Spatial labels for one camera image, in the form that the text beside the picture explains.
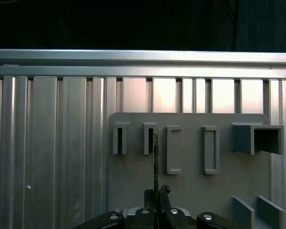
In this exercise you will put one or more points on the blue RAM stick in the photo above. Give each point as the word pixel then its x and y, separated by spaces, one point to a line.
pixel 156 155

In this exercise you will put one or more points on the grey parts rack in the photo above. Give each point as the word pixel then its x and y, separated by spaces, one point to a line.
pixel 193 186

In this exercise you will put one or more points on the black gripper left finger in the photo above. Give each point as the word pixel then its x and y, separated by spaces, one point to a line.
pixel 144 219

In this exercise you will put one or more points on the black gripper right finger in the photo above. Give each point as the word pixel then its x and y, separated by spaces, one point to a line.
pixel 175 219

